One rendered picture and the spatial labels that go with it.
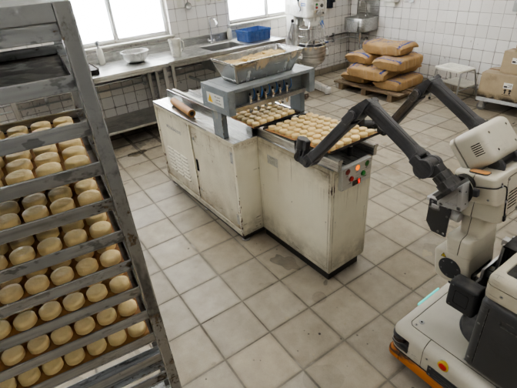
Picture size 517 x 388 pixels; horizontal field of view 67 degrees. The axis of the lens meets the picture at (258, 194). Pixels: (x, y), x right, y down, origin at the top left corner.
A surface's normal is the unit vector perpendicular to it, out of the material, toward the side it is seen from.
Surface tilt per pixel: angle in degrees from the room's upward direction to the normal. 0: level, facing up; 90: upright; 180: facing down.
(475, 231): 90
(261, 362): 0
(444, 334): 1
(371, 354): 0
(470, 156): 90
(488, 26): 90
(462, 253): 90
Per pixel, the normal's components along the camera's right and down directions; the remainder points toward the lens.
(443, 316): -0.07, -0.85
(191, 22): 0.57, 0.39
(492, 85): -0.79, 0.36
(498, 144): 0.38, -0.29
